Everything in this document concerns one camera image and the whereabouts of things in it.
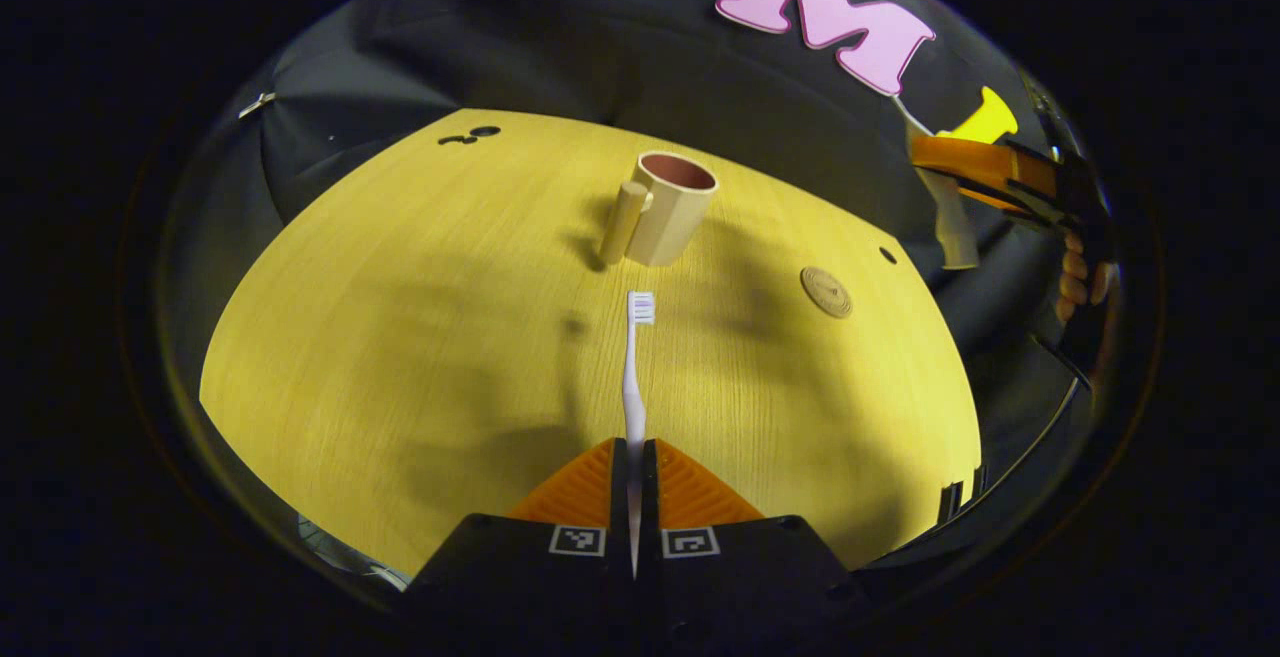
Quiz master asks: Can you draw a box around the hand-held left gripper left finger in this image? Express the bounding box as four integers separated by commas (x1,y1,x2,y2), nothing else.
400,437,633,638

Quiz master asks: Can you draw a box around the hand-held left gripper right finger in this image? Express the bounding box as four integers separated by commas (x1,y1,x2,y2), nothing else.
638,437,871,638

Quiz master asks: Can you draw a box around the white toothpaste tube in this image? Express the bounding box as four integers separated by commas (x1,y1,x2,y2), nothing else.
893,95,981,271

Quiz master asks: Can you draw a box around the white toothbrush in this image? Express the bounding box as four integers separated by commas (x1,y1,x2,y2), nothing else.
621,290,657,578

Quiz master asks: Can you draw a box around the beige cup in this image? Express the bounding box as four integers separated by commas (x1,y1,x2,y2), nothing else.
598,151,719,268

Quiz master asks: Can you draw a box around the black backdrop cloth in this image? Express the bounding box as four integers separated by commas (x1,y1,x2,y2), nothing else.
160,0,1121,538

